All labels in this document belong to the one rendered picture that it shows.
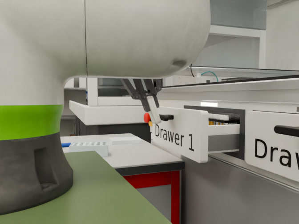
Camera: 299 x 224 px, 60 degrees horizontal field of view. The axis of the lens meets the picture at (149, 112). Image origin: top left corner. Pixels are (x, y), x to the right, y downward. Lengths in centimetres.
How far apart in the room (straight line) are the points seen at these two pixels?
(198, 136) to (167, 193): 33
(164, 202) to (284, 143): 46
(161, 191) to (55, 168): 58
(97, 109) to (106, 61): 117
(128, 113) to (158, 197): 73
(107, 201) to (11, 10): 19
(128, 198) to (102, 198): 3
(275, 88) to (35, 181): 43
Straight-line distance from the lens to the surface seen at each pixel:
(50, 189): 27
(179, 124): 63
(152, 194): 82
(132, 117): 147
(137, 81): 62
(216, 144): 59
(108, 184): 31
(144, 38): 25
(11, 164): 26
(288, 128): 45
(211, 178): 74
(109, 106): 144
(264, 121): 54
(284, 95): 53
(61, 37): 25
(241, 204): 66
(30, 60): 26
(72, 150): 88
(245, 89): 60
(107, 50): 25
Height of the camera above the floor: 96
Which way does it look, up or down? 4 degrees down
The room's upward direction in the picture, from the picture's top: straight up
